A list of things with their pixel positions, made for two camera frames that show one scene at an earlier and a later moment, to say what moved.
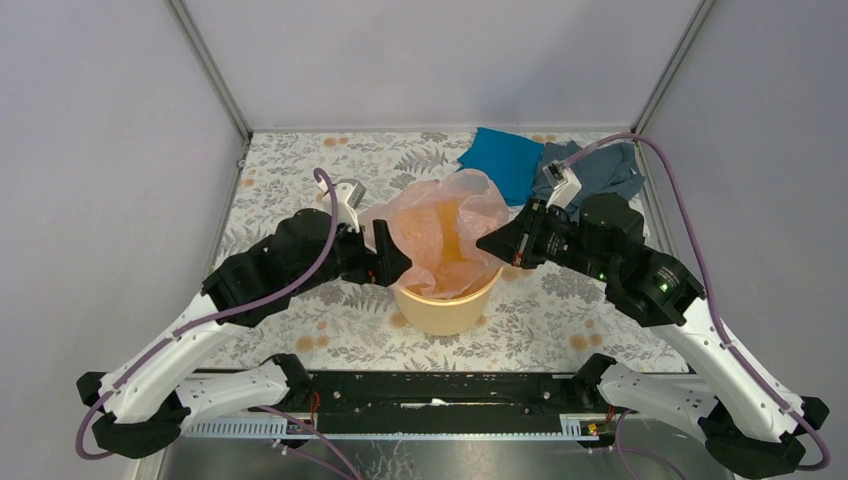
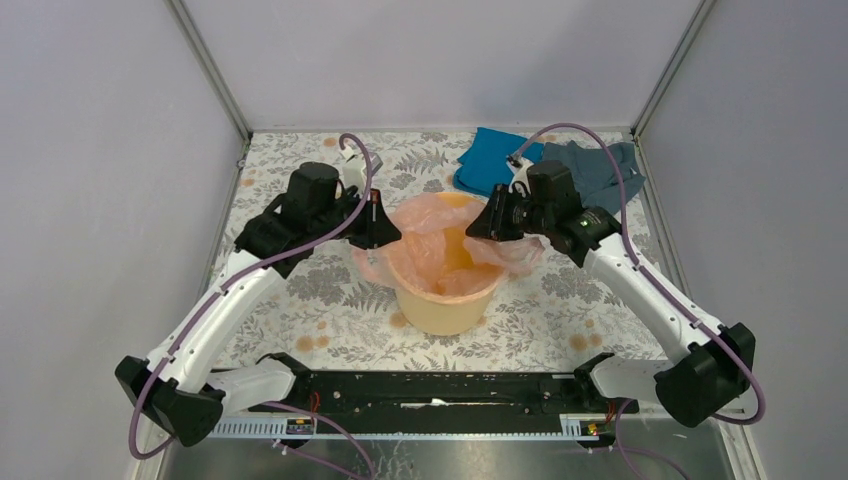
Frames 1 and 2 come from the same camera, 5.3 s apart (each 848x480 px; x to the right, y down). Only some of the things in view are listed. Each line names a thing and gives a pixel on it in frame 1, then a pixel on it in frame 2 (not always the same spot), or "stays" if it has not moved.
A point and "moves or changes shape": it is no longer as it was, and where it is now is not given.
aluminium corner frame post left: x=202 y=49 stays
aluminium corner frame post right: x=670 y=66 stays
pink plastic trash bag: x=437 y=225 moves or changes shape
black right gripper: x=510 y=241 -> x=490 y=223
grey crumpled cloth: x=611 y=169 stays
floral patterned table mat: x=552 y=320 stays
